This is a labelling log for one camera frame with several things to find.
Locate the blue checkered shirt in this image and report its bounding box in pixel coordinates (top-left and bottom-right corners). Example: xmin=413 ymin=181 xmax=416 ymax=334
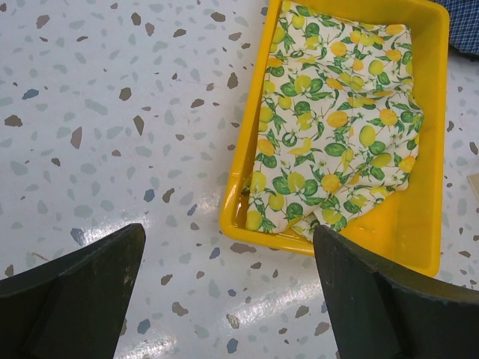
xmin=444 ymin=0 xmax=478 ymax=58

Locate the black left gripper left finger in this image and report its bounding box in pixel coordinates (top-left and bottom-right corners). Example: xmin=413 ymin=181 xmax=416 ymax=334
xmin=1 ymin=224 xmax=146 ymax=358

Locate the lemon print cloth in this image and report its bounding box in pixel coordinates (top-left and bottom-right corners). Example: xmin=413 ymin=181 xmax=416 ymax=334
xmin=244 ymin=1 xmax=424 ymax=239

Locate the yellow plastic tray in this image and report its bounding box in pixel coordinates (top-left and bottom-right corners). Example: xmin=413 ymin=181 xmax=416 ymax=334
xmin=219 ymin=1 xmax=449 ymax=277

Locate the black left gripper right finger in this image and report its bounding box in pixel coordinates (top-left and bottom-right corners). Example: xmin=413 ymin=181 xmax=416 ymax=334
xmin=313 ymin=225 xmax=478 ymax=358

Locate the cream divided organizer box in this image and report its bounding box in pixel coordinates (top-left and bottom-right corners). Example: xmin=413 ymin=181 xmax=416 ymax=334
xmin=467 ymin=174 xmax=479 ymax=200

